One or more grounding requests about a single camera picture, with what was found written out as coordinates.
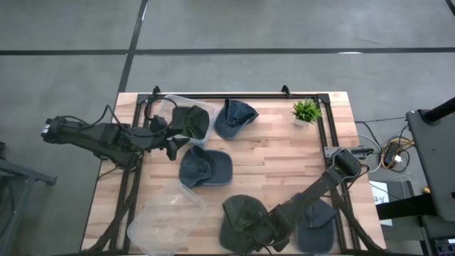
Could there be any slate grey cap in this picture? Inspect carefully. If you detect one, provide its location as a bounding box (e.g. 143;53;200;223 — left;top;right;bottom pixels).
294;193;338;254

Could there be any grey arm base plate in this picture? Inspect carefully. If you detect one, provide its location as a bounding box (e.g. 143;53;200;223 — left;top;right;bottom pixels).
323;145;375;159

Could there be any green plant in white pot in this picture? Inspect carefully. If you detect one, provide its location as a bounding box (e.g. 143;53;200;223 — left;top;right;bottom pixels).
291;99;323;127

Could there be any dark grey side furniture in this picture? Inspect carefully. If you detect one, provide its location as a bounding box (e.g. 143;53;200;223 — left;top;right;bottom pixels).
0;141;58;256

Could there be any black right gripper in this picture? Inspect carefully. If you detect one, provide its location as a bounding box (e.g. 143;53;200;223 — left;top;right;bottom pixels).
235;205;293;250

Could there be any dark garment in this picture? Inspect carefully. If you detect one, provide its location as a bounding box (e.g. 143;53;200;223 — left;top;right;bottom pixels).
218;194;271;254

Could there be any black floor bar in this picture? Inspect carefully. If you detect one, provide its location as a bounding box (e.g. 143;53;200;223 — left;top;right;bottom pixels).
375;193;438;221

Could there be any clear plastic bin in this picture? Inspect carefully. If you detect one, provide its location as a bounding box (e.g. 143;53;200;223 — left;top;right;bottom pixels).
127;179;208;256
156;94;220;147

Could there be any white paper sheet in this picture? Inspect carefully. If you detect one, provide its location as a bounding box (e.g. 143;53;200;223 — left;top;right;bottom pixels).
368;180;394;227

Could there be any grey equipment cart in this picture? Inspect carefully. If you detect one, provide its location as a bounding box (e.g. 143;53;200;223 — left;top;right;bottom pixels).
405;96;455;223

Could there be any black floor cable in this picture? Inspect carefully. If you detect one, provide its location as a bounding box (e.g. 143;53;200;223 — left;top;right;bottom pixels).
354;115;408;125

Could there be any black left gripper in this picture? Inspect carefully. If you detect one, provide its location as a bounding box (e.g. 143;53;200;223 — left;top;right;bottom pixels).
149;114;191;161

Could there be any dark blue denim cap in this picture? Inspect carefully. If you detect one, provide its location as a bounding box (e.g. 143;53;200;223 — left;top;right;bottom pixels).
178;144;234;188
214;98;260;140

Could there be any olive green cap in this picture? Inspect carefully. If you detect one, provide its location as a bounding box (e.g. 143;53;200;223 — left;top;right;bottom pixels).
171;105;211;141

